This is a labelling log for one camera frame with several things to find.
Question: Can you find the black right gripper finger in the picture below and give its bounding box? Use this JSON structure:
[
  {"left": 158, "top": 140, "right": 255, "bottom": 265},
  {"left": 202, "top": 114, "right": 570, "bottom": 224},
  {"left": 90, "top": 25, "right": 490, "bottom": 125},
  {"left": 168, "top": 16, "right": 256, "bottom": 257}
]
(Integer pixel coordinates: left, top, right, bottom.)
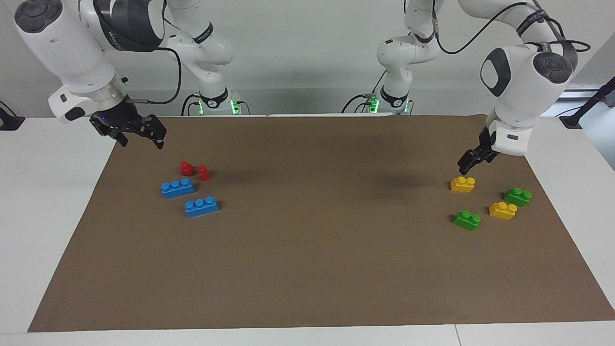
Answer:
[
  {"left": 98, "top": 127, "right": 129, "bottom": 148},
  {"left": 139, "top": 114, "right": 168, "bottom": 150}
]

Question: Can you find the green two-stud block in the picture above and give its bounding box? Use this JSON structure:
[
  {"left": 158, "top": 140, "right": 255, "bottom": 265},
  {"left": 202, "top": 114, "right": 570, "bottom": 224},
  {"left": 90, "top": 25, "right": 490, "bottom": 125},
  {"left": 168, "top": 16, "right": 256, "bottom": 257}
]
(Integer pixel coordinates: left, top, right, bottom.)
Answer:
[
  {"left": 503, "top": 187, "right": 533, "bottom": 208},
  {"left": 453, "top": 210, "right": 482, "bottom": 232}
]

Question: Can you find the blue three-stud block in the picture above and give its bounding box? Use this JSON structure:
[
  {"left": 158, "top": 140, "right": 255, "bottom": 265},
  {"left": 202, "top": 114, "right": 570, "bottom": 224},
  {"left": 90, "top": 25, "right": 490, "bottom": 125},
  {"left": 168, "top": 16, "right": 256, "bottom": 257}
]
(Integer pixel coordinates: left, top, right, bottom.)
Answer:
[
  {"left": 161, "top": 178, "right": 196, "bottom": 199},
  {"left": 184, "top": 196, "right": 220, "bottom": 218}
]

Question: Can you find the yellow two-stud block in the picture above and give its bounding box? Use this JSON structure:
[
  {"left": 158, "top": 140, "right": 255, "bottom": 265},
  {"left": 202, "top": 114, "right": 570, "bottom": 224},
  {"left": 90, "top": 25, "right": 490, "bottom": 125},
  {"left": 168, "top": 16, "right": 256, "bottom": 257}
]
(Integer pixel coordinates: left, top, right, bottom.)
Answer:
[
  {"left": 489, "top": 201, "right": 518, "bottom": 221},
  {"left": 450, "top": 176, "right": 476, "bottom": 193}
]

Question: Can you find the black table clamp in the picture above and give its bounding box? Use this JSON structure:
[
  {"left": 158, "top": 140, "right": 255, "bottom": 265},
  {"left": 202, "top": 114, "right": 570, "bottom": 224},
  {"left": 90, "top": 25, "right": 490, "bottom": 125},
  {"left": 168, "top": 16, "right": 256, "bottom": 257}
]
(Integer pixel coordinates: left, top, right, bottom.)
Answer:
[{"left": 0, "top": 101, "right": 25, "bottom": 131}]

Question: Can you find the black stand with foot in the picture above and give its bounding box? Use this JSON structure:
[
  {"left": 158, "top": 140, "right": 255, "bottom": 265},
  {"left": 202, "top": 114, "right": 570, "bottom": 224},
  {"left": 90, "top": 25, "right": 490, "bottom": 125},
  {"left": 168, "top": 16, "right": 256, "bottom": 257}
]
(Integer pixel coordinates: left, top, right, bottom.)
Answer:
[{"left": 560, "top": 77, "right": 615, "bottom": 129}]

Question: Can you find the brown paper mat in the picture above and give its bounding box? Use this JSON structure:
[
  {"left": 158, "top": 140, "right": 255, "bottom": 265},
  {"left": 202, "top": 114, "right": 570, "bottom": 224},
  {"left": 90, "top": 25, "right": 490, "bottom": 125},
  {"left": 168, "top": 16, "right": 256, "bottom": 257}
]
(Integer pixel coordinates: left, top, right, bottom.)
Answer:
[{"left": 27, "top": 114, "right": 615, "bottom": 333}]

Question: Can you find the black base cable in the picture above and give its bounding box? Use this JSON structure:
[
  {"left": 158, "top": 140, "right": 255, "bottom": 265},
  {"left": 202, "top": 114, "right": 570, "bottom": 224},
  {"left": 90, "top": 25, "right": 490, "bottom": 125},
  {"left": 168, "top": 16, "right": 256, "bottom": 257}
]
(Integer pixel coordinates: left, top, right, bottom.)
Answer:
[
  {"left": 342, "top": 71, "right": 386, "bottom": 114},
  {"left": 181, "top": 94, "right": 201, "bottom": 116}
]

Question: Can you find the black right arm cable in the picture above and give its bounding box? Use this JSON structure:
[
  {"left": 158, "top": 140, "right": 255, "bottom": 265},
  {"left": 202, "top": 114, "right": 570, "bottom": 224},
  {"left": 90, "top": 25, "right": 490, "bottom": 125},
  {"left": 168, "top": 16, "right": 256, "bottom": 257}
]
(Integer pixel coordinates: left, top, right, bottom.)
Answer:
[{"left": 126, "top": 17, "right": 183, "bottom": 105}]

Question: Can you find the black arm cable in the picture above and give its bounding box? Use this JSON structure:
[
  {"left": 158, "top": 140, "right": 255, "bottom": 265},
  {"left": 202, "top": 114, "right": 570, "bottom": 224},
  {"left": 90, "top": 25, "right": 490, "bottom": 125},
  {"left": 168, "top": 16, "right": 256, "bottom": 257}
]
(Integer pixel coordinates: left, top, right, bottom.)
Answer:
[
  {"left": 126, "top": 17, "right": 183, "bottom": 105},
  {"left": 431, "top": 0, "right": 591, "bottom": 55}
]

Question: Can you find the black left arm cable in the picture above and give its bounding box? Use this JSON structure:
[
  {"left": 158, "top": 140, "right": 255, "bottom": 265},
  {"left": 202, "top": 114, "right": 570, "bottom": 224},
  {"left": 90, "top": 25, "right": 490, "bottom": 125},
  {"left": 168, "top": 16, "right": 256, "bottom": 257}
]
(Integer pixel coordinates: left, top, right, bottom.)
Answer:
[{"left": 431, "top": 0, "right": 591, "bottom": 55}]

